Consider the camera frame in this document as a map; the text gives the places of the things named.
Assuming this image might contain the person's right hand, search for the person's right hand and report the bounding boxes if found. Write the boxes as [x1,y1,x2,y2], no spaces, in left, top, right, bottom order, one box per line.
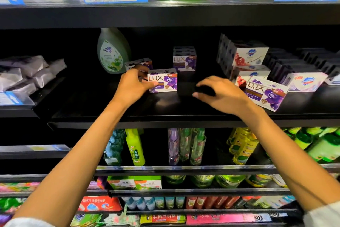
[192,76,261,119]

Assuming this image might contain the person's left hand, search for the person's left hand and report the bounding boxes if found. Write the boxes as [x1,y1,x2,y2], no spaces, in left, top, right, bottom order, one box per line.
[112,65,159,109]

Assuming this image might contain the pale green pump soap bottle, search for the pale green pump soap bottle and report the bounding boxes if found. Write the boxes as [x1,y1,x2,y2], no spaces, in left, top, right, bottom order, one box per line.
[97,28,131,74]

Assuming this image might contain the black store shelf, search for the black store shelf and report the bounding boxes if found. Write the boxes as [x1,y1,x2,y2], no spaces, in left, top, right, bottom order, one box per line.
[0,76,72,204]
[0,1,340,227]

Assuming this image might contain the person's left forearm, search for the person's left forearm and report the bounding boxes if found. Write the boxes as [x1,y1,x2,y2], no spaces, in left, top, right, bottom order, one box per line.
[11,99,131,225]

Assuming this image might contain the person's right forearm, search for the person's right forearm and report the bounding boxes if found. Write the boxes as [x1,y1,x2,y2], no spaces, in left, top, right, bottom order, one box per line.
[244,105,340,211]

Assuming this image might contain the strip of shelf price tags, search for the strip of shelf price tags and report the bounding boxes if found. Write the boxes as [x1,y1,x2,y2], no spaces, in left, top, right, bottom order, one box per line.
[0,91,24,106]

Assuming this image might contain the row of white red soap boxes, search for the row of white red soap boxes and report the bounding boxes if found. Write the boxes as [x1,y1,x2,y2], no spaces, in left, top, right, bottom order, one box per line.
[217,34,272,88]

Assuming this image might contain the row of white pink soap boxes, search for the row of white pink soap boxes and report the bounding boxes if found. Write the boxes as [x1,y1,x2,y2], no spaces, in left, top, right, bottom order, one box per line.
[266,48,340,93]

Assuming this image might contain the green lidded wipe tub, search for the green lidded wipe tub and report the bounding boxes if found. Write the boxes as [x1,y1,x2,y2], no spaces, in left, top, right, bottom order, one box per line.
[215,174,246,189]
[164,175,187,185]
[191,175,216,188]

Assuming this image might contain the green white box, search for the green white box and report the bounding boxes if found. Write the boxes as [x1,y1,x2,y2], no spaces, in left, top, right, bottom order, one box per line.
[134,175,163,190]
[108,175,136,190]

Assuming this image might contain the pile of white wipe packets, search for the pile of white wipe packets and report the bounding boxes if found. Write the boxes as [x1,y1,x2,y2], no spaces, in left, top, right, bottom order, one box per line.
[0,55,67,103]

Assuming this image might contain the red snack packet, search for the red snack packet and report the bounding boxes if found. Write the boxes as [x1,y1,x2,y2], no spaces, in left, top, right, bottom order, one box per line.
[78,196,123,212]

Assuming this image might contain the long pink packet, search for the long pink packet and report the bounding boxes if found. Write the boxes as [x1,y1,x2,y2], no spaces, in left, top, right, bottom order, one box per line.
[186,212,273,225]

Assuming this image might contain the white floral wipe packet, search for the white floral wipe packet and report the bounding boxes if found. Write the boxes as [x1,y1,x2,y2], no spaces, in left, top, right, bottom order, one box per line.
[70,207,140,227]

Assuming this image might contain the yellow red packets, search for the yellow red packets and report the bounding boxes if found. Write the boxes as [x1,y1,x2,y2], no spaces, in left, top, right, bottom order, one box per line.
[140,214,187,225]

